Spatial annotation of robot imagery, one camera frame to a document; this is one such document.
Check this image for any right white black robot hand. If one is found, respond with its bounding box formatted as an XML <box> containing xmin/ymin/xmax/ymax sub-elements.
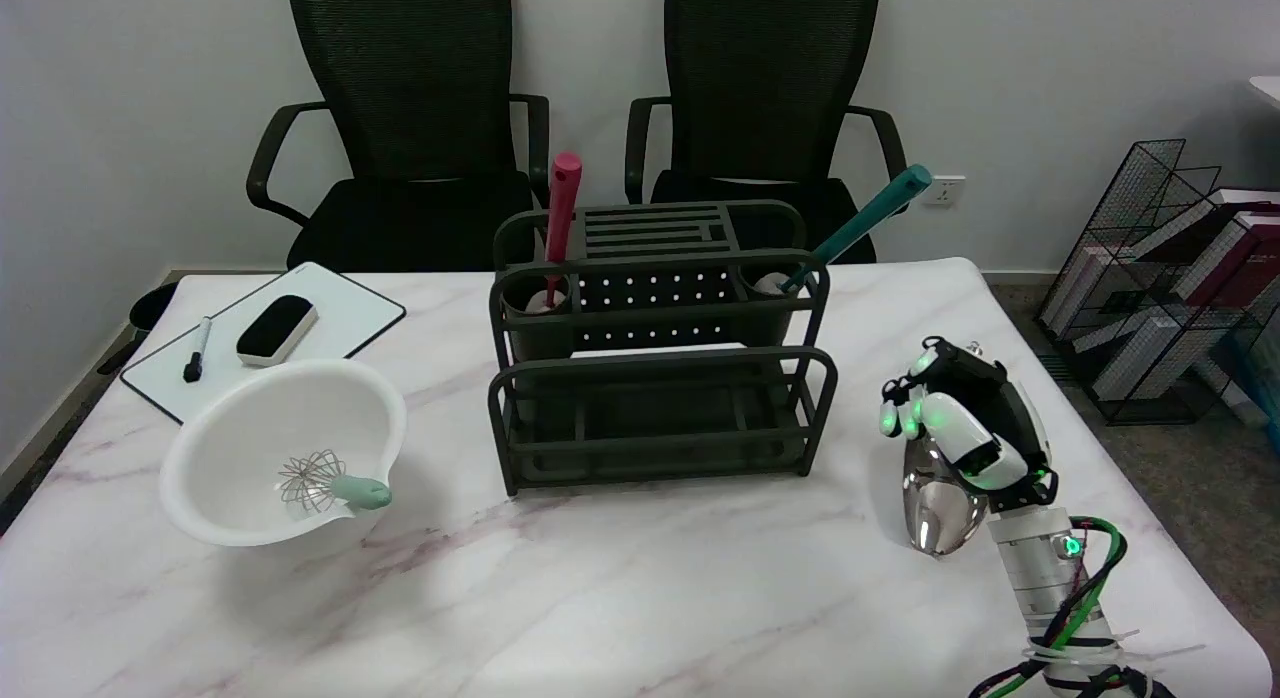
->
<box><xmin>878</xmin><ymin>336</ymin><xmax>1059</xmax><ymax>519</ymax></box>

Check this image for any black whiteboard marker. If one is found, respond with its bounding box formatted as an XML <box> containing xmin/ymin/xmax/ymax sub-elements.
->
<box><xmin>183</xmin><ymin>316</ymin><xmax>214</xmax><ymax>384</ymax></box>

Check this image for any pink sponge bottle brush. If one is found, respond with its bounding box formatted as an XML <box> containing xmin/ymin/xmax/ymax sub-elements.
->
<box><xmin>522</xmin><ymin>151</ymin><xmax>583</xmax><ymax>315</ymax></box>

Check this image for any wire whisk mint handle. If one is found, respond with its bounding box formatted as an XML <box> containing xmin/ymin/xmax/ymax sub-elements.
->
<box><xmin>277</xmin><ymin>450</ymin><xmax>393</xmax><ymax>514</ymax></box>

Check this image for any black sleeved cable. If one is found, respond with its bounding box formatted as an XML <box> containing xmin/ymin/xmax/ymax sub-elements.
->
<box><xmin>968</xmin><ymin>523</ymin><xmax>1179</xmax><ymax>698</ymax></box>

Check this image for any black white board eraser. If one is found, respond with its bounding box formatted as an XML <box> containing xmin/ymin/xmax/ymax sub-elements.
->
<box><xmin>236</xmin><ymin>295</ymin><xmax>319</xmax><ymax>368</ymax></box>

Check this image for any black wire mesh rack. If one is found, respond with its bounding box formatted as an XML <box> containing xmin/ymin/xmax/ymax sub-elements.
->
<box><xmin>1035</xmin><ymin>138</ymin><xmax>1280</xmax><ymax>426</ymax></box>

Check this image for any dark maroon book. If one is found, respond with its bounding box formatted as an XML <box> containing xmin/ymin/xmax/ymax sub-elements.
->
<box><xmin>1175</xmin><ymin>206</ymin><xmax>1280</xmax><ymax>311</ymax></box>

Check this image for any white plastic mixing bowl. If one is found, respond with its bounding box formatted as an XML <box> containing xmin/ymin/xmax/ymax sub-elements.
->
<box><xmin>158</xmin><ymin>358</ymin><xmax>409</xmax><ymax>549</ymax></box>

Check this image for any small whiteboard black frame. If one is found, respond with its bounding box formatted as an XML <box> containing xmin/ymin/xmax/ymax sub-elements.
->
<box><xmin>120</xmin><ymin>261</ymin><xmax>408</xmax><ymax>426</ymax></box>

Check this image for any white book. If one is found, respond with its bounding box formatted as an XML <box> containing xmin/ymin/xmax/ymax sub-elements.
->
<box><xmin>1090</xmin><ymin>308</ymin><xmax>1216</xmax><ymax>401</ymax></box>

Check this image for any dark green dish rack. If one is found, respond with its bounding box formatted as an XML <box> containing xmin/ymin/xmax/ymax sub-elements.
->
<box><xmin>487</xmin><ymin>200</ymin><xmax>839</xmax><ymax>497</ymax></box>

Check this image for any shiny steel ladle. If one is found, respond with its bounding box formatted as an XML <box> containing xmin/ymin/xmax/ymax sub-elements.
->
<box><xmin>903</xmin><ymin>438</ymin><xmax>987</xmax><ymax>559</ymax></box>

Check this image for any white flat board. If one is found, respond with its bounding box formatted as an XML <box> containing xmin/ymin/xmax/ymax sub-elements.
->
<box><xmin>568</xmin><ymin>343</ymin><xmax>749</xmax><ymax>362</ymax></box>

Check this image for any black mesh office chair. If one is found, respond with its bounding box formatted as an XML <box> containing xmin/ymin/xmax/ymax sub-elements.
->
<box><xmin>625</xmin><ymin>0</ymin><xmax>911</xmax><ymax>266</ymax></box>
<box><xmin>246</xmin><ymin>0</ymin><xmax>551</xmax><ymax>272</ymax></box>

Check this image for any teal sponge bottle brush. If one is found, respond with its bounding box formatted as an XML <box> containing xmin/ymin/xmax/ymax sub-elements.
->
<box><xmin>755</xmin><ymin>165</ymin><xmax>933</xmax><ymax>297</ymax></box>

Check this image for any black round bin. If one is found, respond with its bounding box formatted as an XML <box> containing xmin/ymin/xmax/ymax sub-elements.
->
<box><xmin>97</xmin><ymin>281</ymin><xmax>181</xmax><ymax>376</ymax></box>

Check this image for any green cable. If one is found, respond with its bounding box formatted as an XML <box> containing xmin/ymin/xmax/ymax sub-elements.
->
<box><xmin>985</xmin><ymin>518</ymin><xmax>1129</xmax><ymax>698</ymax></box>

